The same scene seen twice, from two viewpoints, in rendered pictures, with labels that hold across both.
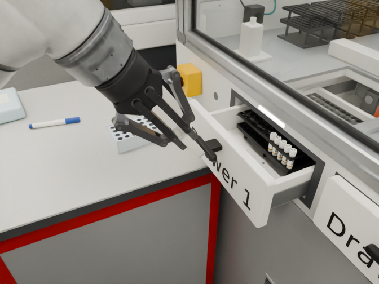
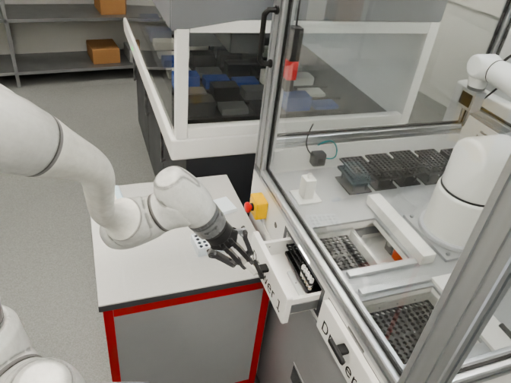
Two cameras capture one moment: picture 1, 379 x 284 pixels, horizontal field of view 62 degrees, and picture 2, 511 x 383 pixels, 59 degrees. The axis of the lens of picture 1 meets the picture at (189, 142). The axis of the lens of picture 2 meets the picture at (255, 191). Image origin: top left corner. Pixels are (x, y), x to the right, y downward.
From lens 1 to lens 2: 0.78 m
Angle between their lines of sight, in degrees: 2
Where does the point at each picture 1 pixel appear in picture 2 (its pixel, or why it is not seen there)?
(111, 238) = (185, 318)
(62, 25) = (198, 219)
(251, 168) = (281, 288)
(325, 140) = (325, 278)
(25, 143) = not seen: hidden behind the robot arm
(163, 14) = (248, 130)
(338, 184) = (326, 305)
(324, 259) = (322, 350)
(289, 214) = (308, 319)
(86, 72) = (202, 235)
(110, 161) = (192, 262)
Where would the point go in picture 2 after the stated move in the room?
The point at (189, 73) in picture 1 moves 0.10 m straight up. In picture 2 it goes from (258, 204) to (262, 180)
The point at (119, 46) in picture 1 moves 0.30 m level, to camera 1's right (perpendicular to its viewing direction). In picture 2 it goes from (220, 224) to (338, 242)
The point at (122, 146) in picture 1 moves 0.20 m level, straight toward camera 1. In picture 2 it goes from (201, 252) to (205, 297)
